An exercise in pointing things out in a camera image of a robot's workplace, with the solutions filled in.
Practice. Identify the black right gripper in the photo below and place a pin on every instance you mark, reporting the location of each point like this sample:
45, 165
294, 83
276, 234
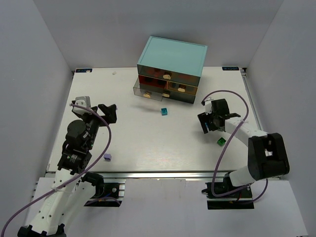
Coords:
209, 121

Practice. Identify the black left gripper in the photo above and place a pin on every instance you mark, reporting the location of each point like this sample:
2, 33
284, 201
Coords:
99, 115

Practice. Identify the small clear drawer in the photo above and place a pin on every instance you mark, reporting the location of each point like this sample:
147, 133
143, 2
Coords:
147, 91
188, 89

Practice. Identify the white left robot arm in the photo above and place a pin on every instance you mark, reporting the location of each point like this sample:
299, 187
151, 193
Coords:
74, 184

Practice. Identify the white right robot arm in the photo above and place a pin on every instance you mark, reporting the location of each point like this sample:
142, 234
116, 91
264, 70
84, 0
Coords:
266, 153

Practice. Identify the green lego cube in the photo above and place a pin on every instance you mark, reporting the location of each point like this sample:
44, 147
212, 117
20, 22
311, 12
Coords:
221, 141

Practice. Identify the dark bottom drawer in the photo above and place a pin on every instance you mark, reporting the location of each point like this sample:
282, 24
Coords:
179, 96

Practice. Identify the lilac lego brick front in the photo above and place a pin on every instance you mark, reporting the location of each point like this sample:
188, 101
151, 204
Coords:
107, 157

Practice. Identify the small teal lego cube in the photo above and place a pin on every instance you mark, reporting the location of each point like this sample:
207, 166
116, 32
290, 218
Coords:
164, 112

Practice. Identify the left blue corner label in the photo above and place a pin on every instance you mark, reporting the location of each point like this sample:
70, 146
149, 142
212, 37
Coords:
88, 70

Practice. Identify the blue corner label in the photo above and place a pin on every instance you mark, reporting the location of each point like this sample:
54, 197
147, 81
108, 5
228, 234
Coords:
230, 68
88, 70

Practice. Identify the right blue corner label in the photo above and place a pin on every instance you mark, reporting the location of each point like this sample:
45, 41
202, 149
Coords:
230, 68

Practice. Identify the teal drawer cabinet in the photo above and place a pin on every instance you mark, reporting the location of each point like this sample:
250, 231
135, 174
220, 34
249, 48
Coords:
172, 55

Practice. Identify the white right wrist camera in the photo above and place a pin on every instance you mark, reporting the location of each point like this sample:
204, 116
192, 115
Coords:
207, 103

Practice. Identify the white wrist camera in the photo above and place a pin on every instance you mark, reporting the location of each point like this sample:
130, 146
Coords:
83, 101
207, 103

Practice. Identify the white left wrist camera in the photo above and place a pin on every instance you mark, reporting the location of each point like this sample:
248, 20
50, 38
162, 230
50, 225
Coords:
83, 101

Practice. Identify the aluminium table front rail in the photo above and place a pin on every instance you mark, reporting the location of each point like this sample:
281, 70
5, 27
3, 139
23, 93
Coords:
156, 175

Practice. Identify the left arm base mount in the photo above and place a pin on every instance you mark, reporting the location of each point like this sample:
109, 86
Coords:
110, 194

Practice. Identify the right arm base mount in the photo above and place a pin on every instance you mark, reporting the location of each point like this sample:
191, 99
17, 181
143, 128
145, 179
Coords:
241, 200

